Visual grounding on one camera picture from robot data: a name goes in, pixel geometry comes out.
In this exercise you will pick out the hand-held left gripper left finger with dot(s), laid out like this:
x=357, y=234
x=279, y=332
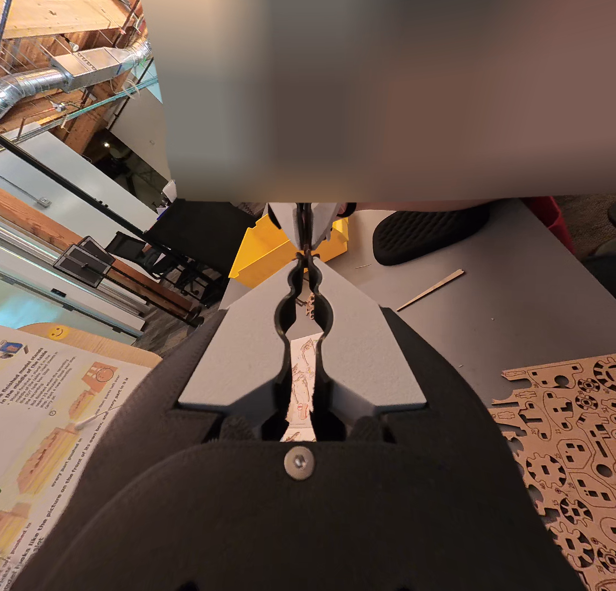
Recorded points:
x=231, y=360

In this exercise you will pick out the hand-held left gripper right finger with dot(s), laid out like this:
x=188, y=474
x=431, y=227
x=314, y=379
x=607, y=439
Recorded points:
x=375, y=360

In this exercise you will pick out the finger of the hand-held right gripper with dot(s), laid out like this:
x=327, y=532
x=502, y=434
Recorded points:
x=286, y=220
x=322, y=220

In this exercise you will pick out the small wooden gear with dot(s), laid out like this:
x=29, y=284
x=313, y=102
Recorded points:
x=306, y=252

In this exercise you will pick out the assembled wooden sub-model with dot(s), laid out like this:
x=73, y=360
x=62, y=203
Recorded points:
x=310, y=304

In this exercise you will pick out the wooden cutout parts sheet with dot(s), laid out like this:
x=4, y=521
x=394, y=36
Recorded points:
x=500, y=415

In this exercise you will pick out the yellow plastic bin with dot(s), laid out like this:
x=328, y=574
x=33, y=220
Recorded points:
x=260, y=258

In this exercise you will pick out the printed instruction booklet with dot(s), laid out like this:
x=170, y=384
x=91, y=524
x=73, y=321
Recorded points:
x=303, y=374

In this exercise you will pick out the black oval mesh pad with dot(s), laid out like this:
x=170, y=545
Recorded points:
x=423, y=234

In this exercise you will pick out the black partition panel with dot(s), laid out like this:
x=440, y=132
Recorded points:
x=202, y=230

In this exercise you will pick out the long thin wooden strip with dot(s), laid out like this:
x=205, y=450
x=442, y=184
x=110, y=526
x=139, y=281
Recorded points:
x=430, y=290

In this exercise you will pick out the white folding stand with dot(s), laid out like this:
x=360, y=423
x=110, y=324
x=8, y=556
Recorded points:
x=84, y=423

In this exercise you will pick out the yellow smiley sticker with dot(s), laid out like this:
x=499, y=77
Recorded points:
x=58, y=332

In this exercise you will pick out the red plastic object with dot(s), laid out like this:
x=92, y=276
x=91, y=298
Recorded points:
x=548, y=215

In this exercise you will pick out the printed instruction poster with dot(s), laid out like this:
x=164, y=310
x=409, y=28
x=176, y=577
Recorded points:
x=48, y=456

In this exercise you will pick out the silver ventilation duct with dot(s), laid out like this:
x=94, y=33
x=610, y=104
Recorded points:
x=86, y=66

